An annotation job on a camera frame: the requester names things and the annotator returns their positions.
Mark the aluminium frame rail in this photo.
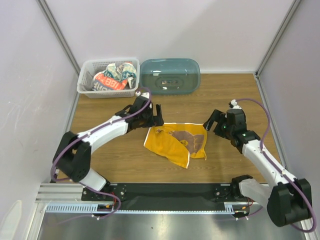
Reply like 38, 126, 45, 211
36, 183, 251, 214

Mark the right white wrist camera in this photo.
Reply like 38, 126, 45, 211
228, 99, 242, 110

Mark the white plastic basket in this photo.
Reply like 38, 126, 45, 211
77, 57, 140, 99

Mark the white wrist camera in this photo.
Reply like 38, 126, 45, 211
228, 99, 242, 110
135, 90, 152, 99

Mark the teal plastic tub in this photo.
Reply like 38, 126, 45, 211
139, 58, 201, 95

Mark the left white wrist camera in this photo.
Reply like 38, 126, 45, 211
135, 90, 152, 99

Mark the yellow brown bear towel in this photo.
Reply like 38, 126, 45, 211
143, 122, 207, 169

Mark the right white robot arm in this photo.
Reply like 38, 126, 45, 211
203, 106, 313, 227

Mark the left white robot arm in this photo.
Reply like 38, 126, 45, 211
51, 93, 164, 200

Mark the orange white lettered towel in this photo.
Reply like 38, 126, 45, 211
92, 72, 128, 91

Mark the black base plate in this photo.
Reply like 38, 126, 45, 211
81, 182, 261, 212

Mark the teal patterned towel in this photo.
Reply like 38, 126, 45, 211
103, 62, 137, 87

